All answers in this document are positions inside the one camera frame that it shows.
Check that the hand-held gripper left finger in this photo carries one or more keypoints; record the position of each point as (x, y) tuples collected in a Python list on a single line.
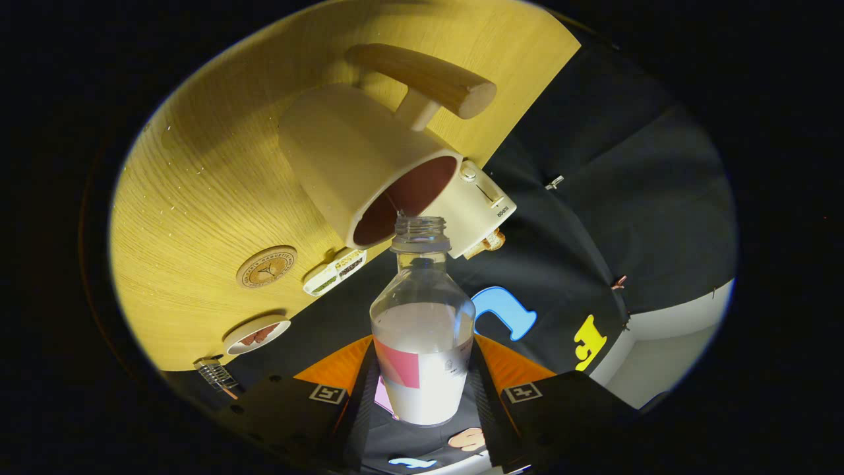
[(359, 422)]

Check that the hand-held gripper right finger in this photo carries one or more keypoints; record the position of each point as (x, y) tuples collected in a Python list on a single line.
[(494, 429)]

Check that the clear juice bottle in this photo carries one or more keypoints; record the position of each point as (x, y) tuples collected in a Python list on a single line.
[(422, 389)]

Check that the round wooden coaster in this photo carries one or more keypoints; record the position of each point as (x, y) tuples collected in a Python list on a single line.
[(266, 266)]

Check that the white round plate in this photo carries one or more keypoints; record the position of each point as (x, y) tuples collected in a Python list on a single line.
[(280, 328)]

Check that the red meat piece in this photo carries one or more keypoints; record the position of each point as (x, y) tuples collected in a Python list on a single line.
[(268, 330), (250, 339)]

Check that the white divided dish with beans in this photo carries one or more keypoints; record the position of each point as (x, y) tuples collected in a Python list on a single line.
[(333, 274)]

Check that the copper clip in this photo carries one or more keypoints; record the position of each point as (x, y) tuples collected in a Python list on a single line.
[(618, 283)]

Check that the cream toaster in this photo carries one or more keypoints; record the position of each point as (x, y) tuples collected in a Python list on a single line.
[(475, 214)]

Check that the silver clip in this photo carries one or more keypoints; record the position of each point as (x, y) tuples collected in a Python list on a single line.
[(554, 182)]

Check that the wooden table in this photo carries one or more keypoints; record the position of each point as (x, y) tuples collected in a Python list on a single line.
[(198, 218)]

